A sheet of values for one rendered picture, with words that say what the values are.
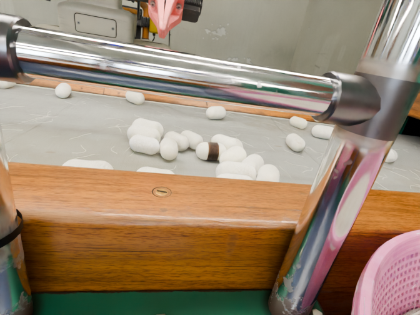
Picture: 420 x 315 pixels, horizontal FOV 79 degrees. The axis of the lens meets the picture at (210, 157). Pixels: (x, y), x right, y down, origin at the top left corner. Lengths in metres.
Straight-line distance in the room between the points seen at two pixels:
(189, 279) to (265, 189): 0.08
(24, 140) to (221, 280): 0.22
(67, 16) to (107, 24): 0.12
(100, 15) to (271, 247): 0.89
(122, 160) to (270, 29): 2.42
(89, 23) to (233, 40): 1.68
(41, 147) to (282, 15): 2.49
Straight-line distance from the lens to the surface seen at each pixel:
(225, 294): 0.18
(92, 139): 0.30
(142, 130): 0.28
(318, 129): 0.45
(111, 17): 0.96
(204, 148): 0.26
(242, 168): 0.22
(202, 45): 2.41
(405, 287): 0.21
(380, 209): 0.22
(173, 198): 0.15
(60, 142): 0.29
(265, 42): 2.59
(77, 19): 0.98
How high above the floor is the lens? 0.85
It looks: 24 degrees down
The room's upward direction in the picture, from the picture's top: 10 degrees clockwise
